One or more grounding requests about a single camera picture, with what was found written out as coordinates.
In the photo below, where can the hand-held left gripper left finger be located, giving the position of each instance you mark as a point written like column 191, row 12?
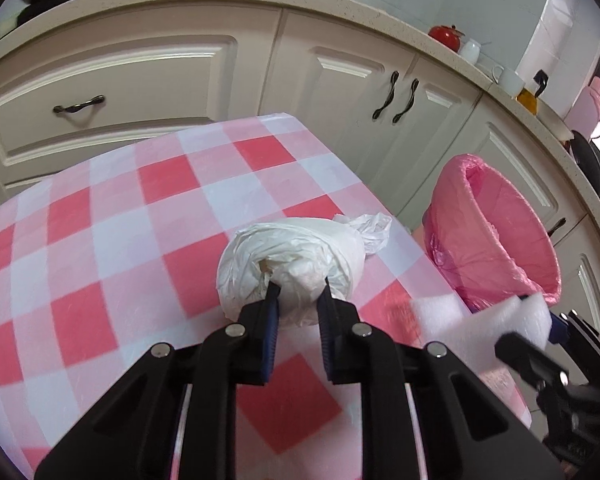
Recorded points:
column 272, row 320

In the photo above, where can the white mug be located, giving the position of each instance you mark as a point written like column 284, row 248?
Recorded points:
column 510, row 82

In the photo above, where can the pink trash bin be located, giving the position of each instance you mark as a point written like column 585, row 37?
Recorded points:
column 460, row 200

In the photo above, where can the black frying pan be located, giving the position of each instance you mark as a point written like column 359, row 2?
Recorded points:
column 587, row 160

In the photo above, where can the white plastic bag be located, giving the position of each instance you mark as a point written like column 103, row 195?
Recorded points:
column 290, row 250

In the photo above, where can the red white checkered tablecloth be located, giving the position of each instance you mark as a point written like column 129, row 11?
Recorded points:
column 105, row 260

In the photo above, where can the white foam block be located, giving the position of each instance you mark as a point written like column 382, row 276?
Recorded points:
column 460, row 320

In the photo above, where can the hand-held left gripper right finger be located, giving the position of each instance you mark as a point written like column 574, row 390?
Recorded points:
column 326, row 330

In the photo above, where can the white kitchen base cabinet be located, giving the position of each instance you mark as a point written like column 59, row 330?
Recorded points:
column 330, row 85

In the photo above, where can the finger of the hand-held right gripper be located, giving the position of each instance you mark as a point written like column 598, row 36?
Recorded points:
column 559, row 329
column 527, row 355

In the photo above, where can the red round pot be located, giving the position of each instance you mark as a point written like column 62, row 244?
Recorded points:
column 445, row 37

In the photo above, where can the pink kettle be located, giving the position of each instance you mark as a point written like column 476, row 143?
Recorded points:
column 587, row 107

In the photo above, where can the white jar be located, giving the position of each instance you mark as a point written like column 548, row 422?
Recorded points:
column 470, row 51

